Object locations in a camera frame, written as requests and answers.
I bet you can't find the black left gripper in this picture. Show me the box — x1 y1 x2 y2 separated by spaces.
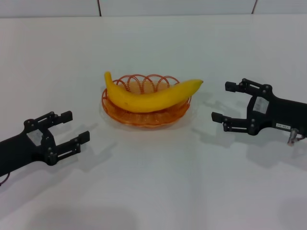
0 110 91 177

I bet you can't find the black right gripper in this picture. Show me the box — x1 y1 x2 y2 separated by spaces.
211 78 307 139

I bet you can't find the orange wire basket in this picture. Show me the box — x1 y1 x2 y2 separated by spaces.
100 74 192 127

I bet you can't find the yellow banana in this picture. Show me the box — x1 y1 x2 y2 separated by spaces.
104 71 204 113

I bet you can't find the right wrist cable with plug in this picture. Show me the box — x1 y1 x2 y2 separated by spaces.
287 128 307 147

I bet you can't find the wrist cable with plug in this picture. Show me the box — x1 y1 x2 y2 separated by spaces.
287 128 307 147
0 172 12 187

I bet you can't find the left wrist cable with plug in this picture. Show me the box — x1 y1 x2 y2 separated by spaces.
0 172 12 187

